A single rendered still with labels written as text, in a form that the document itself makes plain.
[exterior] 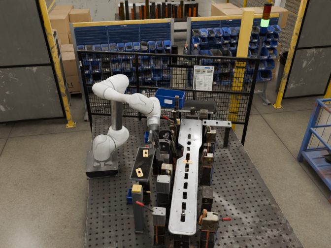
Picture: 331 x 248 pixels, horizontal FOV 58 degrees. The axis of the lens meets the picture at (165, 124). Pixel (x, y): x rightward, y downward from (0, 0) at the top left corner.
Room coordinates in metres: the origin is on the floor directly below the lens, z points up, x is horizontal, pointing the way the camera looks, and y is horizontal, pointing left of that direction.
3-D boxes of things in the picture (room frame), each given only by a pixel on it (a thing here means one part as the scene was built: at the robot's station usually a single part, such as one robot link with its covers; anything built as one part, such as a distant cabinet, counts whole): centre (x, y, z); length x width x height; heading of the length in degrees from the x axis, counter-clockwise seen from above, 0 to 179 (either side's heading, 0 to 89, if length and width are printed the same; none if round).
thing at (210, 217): (1.32, -0.31, 0.88); 0.15 x 0.11 x 0.36; 83
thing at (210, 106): (2.84, -0.09, 1.02); 0.90 x 0.22 x 0.03; 83
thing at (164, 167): (1.78, -0.01, 0.89); 0.13 x 0.11 x 0.38; 83
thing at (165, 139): (2.04, 0.00, 0.94); 0.18 x 0.13 x 0.49; 173
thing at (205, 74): (2.92, -0.40, 1.30); 0.23 x 0.02 x 0.31; 83
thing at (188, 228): (1.90, -0.19, 1.00); 1.38 x 0.22 x 0.02; 173
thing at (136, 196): (1.47, 0.20, 0.92); 0.08 x 0.08 x 0.44; 83
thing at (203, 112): (2.64, -0.40, 0.88); 0.08 x 0.08 x 0.36; 83
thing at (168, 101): (2.84, -0.05, 1.10); 0.30 x 0.17 x 0.13; 76
